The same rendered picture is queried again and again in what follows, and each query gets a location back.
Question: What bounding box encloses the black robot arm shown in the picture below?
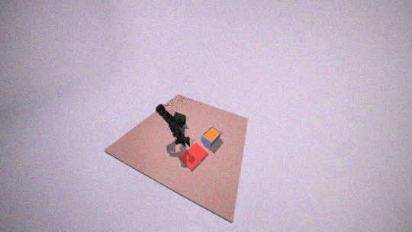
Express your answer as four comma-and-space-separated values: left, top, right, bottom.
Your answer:
156, 104, 182, 145

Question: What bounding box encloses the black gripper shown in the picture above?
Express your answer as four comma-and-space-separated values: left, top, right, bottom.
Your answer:
179, 133, 190, 147

